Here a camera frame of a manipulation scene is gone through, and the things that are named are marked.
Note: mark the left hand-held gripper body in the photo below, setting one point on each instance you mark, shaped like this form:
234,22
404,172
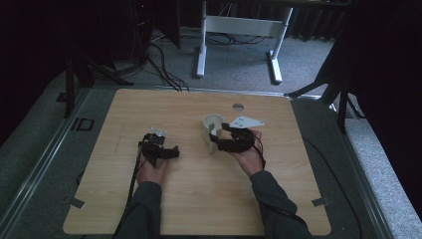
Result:
153,147

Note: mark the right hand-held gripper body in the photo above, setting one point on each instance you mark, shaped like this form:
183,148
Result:
240,139

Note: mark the white cup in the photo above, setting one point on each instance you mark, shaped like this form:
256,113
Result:
212,119

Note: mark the person's right hand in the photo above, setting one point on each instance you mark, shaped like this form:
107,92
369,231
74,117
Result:
249,161

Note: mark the person's left hand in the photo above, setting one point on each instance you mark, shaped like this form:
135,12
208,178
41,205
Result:
151,172

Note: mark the grey table grommet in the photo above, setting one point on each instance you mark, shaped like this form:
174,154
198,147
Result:
238,107

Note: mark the grey tape strip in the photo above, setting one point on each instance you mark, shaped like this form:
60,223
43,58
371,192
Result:
321,201
74,202

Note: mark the black metal stand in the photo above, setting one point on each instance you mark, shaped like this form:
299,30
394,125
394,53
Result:
69,86
341,109

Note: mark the white desk frame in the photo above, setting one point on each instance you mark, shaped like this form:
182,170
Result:
242,26

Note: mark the metal floor rail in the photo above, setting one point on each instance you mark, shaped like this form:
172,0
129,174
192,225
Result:
40,152

